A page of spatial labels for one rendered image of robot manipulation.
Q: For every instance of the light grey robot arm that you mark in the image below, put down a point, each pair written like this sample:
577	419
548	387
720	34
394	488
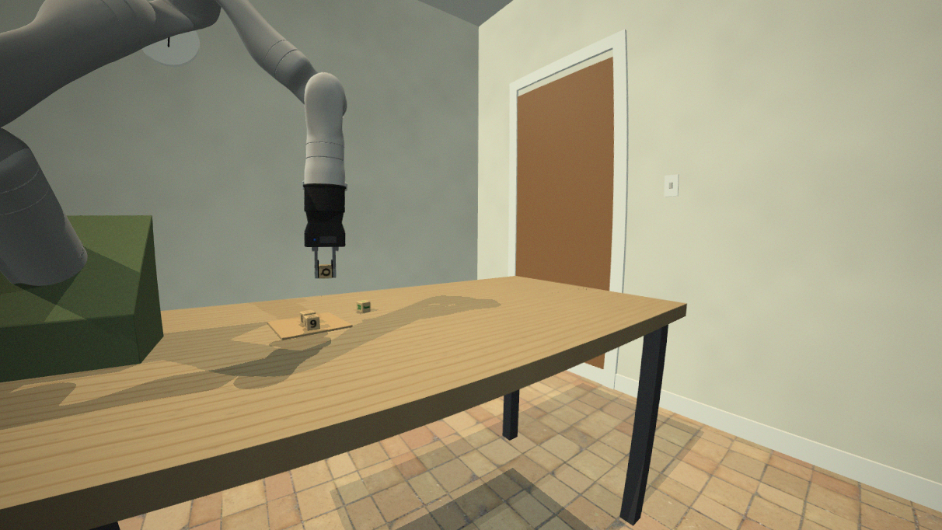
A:
71	38

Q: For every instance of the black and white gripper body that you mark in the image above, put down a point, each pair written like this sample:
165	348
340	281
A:
324	190

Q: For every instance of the tan flat mat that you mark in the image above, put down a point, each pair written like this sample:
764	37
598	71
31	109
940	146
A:
292	328

